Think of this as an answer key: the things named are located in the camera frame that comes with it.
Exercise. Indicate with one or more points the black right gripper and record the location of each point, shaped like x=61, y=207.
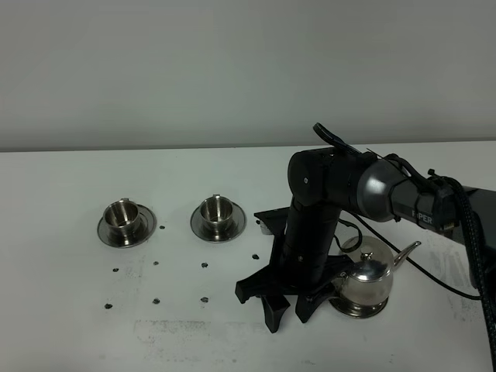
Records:
x=300, y=263

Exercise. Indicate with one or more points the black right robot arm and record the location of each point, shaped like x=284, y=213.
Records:
x=339, y=178

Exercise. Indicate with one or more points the stainless steel teapot saucer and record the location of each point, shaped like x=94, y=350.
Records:
x=356, y=311

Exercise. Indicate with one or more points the right stainless steel saucer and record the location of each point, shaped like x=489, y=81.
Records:
x=199, y=228

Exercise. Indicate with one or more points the right stainless steel teacup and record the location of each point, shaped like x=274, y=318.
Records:
x=217, y=216

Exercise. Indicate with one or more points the stainless steel teacup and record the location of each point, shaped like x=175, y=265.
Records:
x=121, y=222
x=217, y=216

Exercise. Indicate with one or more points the left stainless steel saucer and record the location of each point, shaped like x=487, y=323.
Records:
x=148, y=224

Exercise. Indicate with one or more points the left stainless steel teacup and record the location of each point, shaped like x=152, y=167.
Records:
x=121, y=222

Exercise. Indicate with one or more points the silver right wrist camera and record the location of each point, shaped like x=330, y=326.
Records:
x=264, y=229

